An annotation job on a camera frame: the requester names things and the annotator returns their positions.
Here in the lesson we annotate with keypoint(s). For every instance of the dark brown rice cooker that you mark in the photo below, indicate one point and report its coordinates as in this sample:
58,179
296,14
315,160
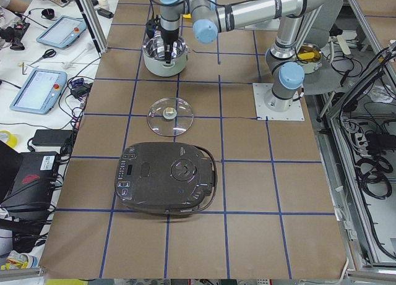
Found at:
166,178

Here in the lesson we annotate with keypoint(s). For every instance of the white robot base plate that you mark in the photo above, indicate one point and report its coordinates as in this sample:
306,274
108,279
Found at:
270,108

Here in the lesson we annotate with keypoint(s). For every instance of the black scissors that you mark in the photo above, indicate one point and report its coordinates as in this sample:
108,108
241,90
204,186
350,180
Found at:
49,53

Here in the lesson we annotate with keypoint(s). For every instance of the blue teach pendant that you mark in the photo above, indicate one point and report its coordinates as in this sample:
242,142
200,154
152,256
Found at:
63,32
40,91

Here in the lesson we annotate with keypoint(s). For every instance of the yellow tape roll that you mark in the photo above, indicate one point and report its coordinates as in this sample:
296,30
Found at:
8,138

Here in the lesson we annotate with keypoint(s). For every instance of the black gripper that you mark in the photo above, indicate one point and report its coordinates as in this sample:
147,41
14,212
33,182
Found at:
169,36

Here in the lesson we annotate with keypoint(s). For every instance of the glass pot lid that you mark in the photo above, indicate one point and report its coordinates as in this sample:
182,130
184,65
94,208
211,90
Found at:
170,117

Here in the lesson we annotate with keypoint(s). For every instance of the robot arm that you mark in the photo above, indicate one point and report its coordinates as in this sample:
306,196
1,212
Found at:
210,19

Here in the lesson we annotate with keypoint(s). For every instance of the black laptop computer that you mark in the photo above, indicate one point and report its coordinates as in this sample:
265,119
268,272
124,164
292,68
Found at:
27,182

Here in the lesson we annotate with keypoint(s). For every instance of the black power brick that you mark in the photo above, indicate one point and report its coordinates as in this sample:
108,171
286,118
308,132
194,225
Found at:
49,138

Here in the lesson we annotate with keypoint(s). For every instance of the pale green electric pot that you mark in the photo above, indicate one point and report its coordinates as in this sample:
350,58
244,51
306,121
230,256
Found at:
154,56

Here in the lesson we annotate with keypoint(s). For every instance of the aluminium frame post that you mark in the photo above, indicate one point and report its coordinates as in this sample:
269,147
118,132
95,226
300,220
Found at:
90,17

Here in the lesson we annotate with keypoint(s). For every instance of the steel pot at edge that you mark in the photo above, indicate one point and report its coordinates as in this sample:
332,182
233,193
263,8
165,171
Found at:
309,58

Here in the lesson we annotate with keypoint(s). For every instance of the blue teach pendant near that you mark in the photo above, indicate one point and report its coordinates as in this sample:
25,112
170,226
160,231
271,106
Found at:
40,91

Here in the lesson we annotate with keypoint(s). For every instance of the blue teach pendant far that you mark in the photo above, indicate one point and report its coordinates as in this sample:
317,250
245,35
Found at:
63,32

